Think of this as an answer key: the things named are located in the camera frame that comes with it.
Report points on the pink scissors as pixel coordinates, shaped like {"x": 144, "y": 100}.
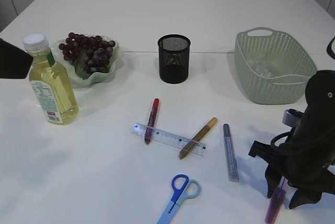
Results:
{"x": 276, "y": 202}

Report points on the silver glitter pen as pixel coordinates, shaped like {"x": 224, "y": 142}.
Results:
{"x": 231, "y": 161}

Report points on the clear plastic ruler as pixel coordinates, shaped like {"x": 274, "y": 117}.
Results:
{"x": 170, "y": 139}

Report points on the clear plastic sheet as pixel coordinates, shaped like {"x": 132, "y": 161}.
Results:
{"x": 265, "y": 68}

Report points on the gold marker pen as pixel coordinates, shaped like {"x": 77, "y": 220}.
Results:
{"x": 197, "y": 138}

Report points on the pale green wavy plate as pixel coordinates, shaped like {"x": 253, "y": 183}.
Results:
{"x": 94, "y": 78}

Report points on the yellow tea bottle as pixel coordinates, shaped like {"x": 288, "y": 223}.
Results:
{"x": 50, "y": 82}

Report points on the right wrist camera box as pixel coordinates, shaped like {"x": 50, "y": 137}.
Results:
{"x": 292, "y": 117}

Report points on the red glitter pen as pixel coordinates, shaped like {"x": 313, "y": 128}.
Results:
{"x": 151, "y": 121}

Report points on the blue scissors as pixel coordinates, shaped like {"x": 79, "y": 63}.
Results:
{"x": 180, "y": 195}

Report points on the green plastic woven basket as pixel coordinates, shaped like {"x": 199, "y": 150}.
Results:
{"x": 295, "y": 64}

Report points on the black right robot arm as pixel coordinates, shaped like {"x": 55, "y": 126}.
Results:
{"x": 303, "y": 155}

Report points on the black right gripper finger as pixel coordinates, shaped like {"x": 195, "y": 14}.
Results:
{"x": 305, "y": 195}
{"x": 273, "y": 175}

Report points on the black mesh pen cup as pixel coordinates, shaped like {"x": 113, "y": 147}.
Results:
{"x": 174, "y": 58}

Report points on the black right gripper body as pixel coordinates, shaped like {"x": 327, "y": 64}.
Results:
{"x": 324, "y": 181}

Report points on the red grape bunch with leaf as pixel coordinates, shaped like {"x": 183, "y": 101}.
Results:
{"x": 88, "y": 54}

